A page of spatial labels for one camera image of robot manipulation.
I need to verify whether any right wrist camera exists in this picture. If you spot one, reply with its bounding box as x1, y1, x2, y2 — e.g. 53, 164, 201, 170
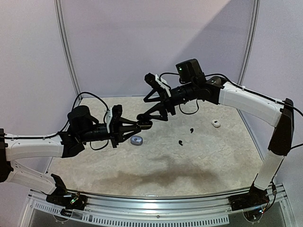
144, 73, 171, 97

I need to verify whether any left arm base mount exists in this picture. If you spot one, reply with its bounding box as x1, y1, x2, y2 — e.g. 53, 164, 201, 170
46, 174, 88, 210

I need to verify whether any right frame post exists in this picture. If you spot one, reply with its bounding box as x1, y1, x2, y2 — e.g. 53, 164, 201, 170
238, 0, 260, 85

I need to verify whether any frame post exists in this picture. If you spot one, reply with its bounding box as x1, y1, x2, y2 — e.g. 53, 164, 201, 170
54, 0, 82, 102
238, 0, 260, 85

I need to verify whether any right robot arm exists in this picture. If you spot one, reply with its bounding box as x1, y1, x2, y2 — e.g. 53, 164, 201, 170
137, 59, 294, 206

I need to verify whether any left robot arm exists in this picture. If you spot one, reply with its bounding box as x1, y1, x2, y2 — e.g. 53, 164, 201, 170
0, 105, 144, 205

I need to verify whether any black charging case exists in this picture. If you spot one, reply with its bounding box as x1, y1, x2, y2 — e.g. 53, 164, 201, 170
137, 114, 153, 130

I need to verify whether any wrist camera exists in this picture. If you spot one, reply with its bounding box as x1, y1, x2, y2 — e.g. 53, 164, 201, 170
105, 105, 122, 133
144, 73, 171, 97

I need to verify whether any wrist cable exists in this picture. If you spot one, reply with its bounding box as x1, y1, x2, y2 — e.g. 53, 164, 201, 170
58, 92, 111, 133
159, 72, 180, 82

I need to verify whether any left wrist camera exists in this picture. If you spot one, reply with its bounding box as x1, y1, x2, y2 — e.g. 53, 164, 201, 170
105, 105, 122, 133

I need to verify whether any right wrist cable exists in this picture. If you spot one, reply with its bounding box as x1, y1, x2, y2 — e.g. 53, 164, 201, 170
159, 72, 180, 82

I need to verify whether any left frame post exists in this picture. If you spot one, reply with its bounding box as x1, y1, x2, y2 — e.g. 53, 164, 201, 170
54, 0, 82, 102

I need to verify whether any white earbud charging case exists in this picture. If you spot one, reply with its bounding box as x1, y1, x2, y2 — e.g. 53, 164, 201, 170
211, 119, 221, 128

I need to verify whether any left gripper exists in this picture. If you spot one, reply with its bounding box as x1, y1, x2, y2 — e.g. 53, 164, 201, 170
79, 117, 141, 148

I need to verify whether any aluminium front rail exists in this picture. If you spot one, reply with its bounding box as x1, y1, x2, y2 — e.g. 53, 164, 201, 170
19, 184, 296, 227

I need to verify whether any purple round charging case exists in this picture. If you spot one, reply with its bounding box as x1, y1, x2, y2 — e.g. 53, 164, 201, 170
130, 135, 143, 146

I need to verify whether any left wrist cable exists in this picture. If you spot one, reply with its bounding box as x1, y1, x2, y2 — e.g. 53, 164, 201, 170
58, 92, 111, 133

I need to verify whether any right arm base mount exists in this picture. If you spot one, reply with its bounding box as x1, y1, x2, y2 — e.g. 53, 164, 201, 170
228, 182, 277, 213

